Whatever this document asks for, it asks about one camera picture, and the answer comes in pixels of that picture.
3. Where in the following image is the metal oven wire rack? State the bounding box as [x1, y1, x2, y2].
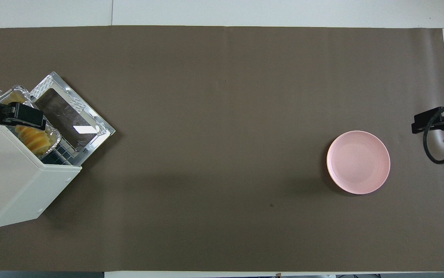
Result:
[42, 138, 84, 166]

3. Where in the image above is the cream white toaster oven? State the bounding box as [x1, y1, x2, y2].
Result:
[0, 87, 82, 229]

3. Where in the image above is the yellow sliced bread loaf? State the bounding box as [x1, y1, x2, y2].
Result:
[7, 93, 52, 155]

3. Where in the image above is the aluminium foil baking tray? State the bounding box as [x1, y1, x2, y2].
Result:
[0, 86, 62, 157]

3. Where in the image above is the brown paper table mat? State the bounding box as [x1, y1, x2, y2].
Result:
[0, 25, 444, 272]

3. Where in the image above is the silver glass oven door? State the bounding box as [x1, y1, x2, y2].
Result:
[29, 71, 116, 164]

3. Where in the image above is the pink round plate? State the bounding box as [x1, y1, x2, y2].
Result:
[326, 131, 391, 195]

